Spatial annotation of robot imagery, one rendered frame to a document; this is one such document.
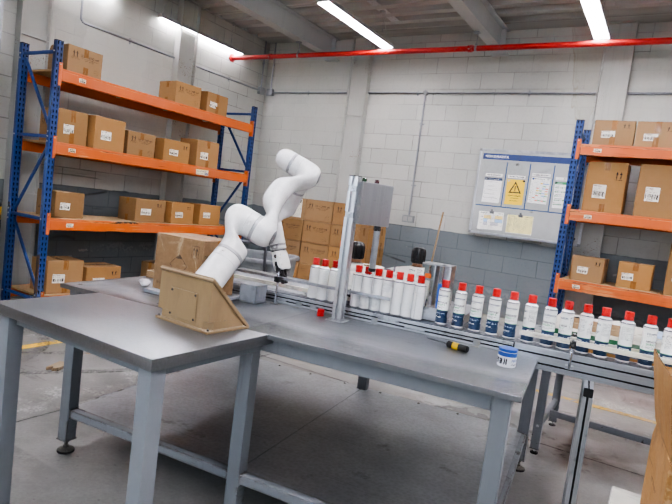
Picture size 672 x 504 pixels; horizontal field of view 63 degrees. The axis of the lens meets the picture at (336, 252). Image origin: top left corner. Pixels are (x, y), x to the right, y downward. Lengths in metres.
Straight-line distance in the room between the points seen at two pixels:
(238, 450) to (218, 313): 0.61
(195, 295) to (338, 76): 6.44
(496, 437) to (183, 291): 1.22
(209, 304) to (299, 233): 4.40
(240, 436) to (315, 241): 4.17
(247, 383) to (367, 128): 5.93
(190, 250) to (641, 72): 5.54
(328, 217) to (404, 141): 1.86
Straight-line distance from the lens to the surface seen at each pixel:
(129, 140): 6.25
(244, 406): 2.33
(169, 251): 2.73
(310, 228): 6.33
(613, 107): 6.92
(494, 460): 2.00
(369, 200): 2.49
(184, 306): 2.16
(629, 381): 2.47
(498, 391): 1.89
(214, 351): 1.95
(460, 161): 7.22
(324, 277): 2.71
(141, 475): 1.94
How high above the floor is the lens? 1.35
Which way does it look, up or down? 5 degrees down
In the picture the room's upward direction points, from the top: 7 degrees clockwise
